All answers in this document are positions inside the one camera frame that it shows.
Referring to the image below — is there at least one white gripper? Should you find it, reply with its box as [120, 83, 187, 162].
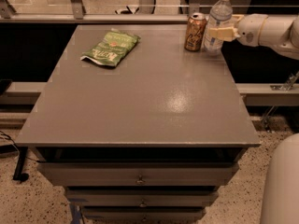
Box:
[207, 14, 268, 47]

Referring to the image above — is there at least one clear plastic water bottle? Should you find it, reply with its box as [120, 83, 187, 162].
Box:
[204, 0, 233, 55]

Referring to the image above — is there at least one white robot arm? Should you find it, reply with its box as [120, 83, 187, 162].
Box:
[206, 14, 299, 224]

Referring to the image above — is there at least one orange soda can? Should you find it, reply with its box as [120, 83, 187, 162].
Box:
[184, 12, 206, 51]

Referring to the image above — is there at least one green chip bag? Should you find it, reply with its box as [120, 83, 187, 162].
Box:
[80, 29, 140, 67]

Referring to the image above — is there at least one grey drawer cabinet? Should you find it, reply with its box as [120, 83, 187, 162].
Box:
[15, 23, 261, 224]

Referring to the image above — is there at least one top grey drawer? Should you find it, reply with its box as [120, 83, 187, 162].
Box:
[37, 162, 238, 187]

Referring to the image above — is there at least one grey drawer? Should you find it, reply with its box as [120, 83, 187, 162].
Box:
[37, 162, 238, 187]
[65, 189, 218, 207]
[82, 208, 206, 221]

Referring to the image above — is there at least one middle grey drawer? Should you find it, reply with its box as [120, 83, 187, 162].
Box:
[65, 189, 218, 207]

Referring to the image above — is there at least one bottom grey drawer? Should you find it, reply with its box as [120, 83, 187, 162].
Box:
[82, 208, 206, 221]

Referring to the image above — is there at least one black stand leg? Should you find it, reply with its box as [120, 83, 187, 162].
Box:
[13, 147, 29, 182]

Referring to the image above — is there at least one metal bracket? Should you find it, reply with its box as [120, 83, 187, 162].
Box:
[270, 71, 299, 91]

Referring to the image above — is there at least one grey metal rail frame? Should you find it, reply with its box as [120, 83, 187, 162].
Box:
[0, 0, 299, 23]

